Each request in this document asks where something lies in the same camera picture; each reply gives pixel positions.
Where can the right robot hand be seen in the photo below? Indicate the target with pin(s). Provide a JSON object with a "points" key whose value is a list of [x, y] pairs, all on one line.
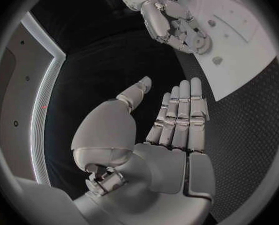
{"points": [[157, 20]]}

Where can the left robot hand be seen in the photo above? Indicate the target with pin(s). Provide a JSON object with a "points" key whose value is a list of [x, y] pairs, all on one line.
{"points": [[158, 172]]}

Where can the gear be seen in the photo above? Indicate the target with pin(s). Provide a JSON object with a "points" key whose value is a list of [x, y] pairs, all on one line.
{"points": [[203, 43]]}

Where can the white task board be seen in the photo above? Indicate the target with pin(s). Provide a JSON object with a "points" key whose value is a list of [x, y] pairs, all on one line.
{"points": [[233, 41]]}

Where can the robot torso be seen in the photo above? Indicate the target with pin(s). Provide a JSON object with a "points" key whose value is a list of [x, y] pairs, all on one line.
{"points": [[24, 90]]}

